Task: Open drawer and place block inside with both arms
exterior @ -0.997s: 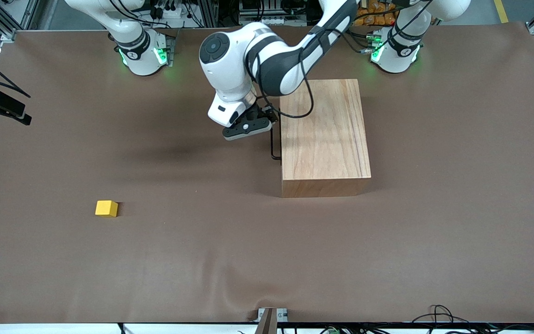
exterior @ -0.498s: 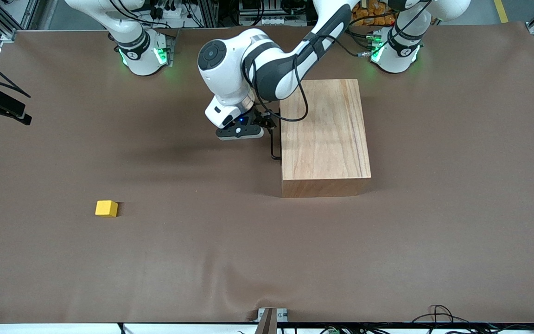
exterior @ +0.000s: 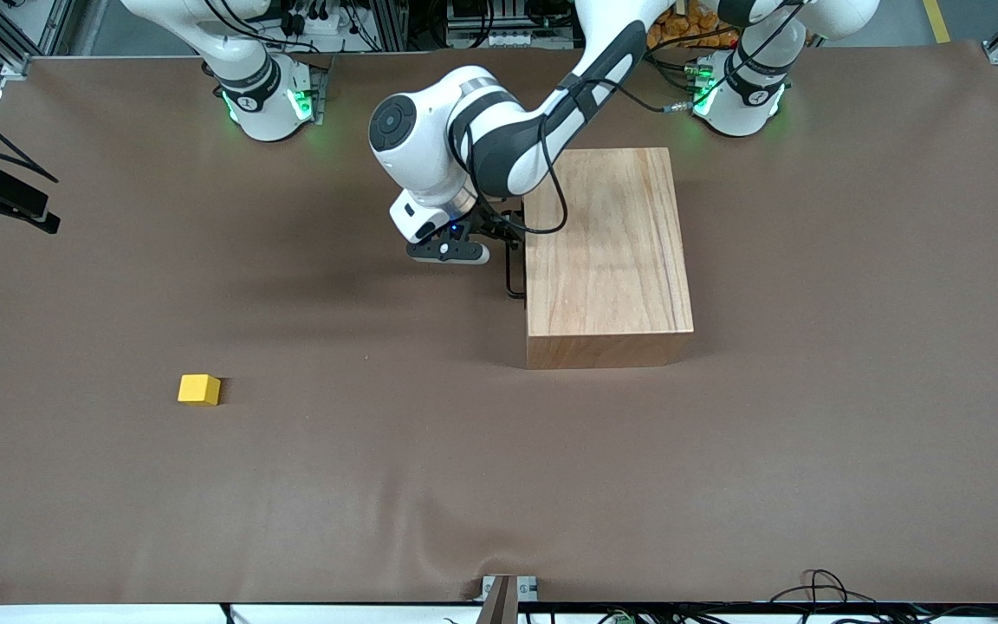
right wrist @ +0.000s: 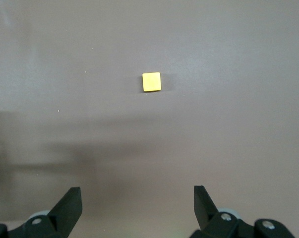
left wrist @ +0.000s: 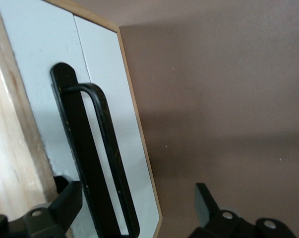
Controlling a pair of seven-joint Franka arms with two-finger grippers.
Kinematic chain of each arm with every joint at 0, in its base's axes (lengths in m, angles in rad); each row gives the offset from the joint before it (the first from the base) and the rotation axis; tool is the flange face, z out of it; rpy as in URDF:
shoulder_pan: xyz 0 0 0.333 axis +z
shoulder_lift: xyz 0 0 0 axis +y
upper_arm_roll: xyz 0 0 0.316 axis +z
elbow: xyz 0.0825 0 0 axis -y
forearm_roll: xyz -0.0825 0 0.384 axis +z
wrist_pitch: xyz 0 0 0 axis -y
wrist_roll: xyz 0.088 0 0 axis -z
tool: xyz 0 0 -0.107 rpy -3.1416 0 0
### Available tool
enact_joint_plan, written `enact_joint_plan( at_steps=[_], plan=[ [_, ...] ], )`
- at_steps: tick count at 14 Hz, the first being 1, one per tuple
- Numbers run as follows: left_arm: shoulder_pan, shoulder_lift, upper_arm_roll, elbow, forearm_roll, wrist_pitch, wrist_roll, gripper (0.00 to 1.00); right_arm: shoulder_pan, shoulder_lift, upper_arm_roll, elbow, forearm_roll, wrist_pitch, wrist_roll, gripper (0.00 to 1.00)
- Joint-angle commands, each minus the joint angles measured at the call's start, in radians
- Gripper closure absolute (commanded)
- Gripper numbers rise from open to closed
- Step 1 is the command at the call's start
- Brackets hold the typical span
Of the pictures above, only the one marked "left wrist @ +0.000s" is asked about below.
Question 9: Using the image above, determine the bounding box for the light wooden cabinet box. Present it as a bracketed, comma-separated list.
[0, 0, 164, 238]

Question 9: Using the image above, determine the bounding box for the brown table mat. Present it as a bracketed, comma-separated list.
[72, 0, 299, 238]

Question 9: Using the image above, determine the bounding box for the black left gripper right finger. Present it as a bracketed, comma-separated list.
[188, 182, 295, 238]

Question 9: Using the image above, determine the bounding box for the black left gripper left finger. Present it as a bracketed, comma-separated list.
[0, 182, 83, 238]

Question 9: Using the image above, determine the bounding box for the white-front drawer with black handle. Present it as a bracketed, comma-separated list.
[0, 0, 141, 238]

